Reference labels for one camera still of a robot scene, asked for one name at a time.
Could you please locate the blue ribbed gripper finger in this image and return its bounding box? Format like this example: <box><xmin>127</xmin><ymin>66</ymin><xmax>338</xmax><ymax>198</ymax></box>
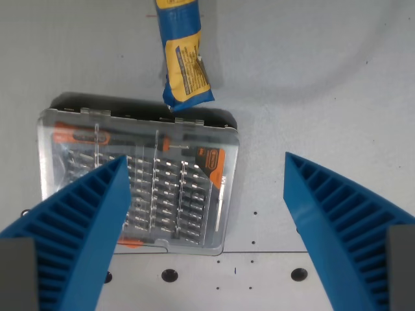
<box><xmin>283</xmin><ymin>152</ymin><xmax>415</xmax><ymax>311</ymax></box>
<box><xmin>0</xmin><ymin>154</ymin><xmax>132</xmax><ymax>311</ymax></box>

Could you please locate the blue and yellow snack bag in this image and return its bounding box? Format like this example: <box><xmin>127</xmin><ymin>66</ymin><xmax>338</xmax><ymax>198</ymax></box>
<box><xmin>154</xmin><ymin>0</ymin><xmax>216</xmax><ymax>113</ymax></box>

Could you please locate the clear screwdriver bit set case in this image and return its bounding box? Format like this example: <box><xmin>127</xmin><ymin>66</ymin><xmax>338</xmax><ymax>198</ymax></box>
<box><xmin>36</xmin><ymin>108</ymin><xmax>241</xmax><ymax>257</ymax></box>

